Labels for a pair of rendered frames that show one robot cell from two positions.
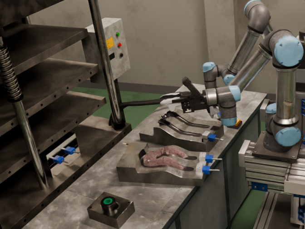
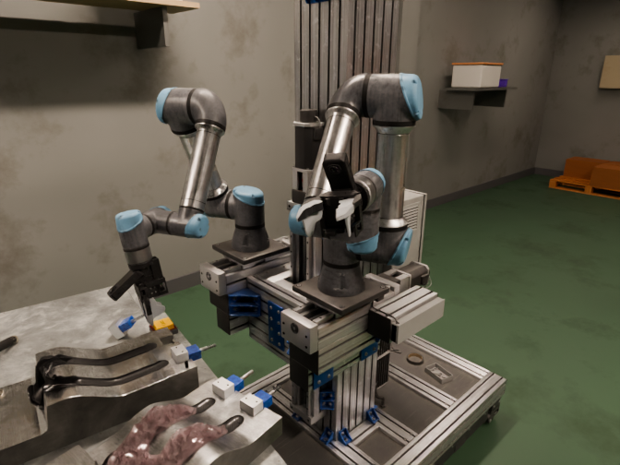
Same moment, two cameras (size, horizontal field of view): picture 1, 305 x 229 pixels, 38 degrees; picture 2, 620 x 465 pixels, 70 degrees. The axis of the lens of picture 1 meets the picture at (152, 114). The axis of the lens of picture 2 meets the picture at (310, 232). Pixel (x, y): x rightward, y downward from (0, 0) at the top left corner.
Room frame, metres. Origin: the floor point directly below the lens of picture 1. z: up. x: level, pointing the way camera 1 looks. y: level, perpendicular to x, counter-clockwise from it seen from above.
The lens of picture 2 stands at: (1.59, 0.64, 1.68)
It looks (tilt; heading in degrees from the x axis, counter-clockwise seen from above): 19 degrees down; 288
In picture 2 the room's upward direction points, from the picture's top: straight up
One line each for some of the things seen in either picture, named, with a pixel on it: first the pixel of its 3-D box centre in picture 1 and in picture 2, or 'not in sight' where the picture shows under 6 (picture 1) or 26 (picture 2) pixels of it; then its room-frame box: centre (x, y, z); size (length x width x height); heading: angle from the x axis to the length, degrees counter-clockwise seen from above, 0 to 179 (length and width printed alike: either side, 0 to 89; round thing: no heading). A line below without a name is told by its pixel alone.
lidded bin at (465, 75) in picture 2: not in sight; (476, 75); (1.42, -5.41, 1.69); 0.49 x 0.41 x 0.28; 60
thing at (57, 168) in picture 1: (36, 147); not in sight; (2.52, 0.80, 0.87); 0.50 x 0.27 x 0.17; 53
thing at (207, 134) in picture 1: (213, 138); (195, 351); (2.26, -0.35, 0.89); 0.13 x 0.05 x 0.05; 53
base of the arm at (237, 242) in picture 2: not in sight; (250, 233); (2.32, -0.87, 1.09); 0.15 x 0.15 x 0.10
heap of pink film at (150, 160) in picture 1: (164, 156); (165, 436); (2.14, -0.03, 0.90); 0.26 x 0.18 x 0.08; 70
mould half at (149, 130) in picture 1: (180, 128); (95, 380); (2.48, -0.17, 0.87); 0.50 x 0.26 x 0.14; 53
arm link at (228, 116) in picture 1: (228, 112); (355, 227); (1.79, -0.35, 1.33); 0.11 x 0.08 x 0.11; 176
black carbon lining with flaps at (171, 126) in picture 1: (180, 123); (99, 365); (2.46, -0.17, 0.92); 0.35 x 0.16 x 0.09; 53
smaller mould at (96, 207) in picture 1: (110, 209); not in sight; (1.82, 0.30, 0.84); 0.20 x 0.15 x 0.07; 53
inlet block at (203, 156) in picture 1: (210, 158); (235, 382); (2.10, -0.30, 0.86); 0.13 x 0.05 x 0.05; 70
